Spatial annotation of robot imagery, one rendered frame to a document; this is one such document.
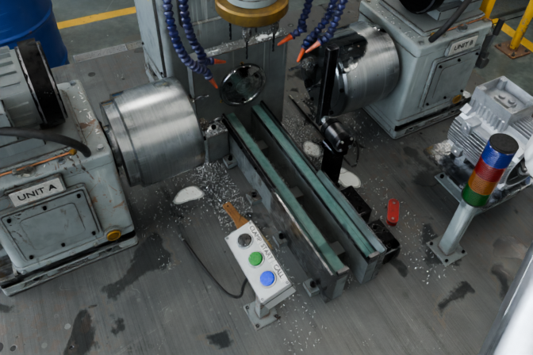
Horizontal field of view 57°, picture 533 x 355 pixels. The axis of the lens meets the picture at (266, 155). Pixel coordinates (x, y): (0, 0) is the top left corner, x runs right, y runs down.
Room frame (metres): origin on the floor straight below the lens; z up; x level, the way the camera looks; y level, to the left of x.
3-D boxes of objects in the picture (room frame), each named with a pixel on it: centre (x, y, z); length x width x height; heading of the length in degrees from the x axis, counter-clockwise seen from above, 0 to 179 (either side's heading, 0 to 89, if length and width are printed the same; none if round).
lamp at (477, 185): (0.74, -0.50, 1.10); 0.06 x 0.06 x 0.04
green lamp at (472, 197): (0.74, -0.50, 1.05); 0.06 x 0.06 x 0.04
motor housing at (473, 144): (0.96, -0.63, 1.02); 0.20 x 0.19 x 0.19; 31
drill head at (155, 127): (0.88, 0.34, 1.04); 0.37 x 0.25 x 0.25; 120
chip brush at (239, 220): (0.78, 0.05, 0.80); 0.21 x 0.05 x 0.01; 38
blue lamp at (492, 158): (0.74, -0.50, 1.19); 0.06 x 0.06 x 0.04
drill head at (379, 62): (1.23, -0.26, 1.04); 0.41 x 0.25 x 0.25; 120
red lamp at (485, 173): (0.74, -0.50, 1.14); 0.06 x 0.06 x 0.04
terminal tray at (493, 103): (0.99, -0.61, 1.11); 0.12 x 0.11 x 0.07; 31
